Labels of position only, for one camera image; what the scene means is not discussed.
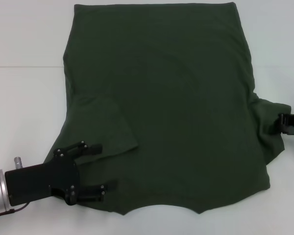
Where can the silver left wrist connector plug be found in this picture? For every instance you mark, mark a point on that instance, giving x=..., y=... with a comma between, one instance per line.
x=18, y=163

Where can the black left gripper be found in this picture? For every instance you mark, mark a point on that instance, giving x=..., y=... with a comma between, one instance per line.
x=41, y=181

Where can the dark green t-shirt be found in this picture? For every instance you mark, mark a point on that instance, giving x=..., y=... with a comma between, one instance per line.
x=174, y=98

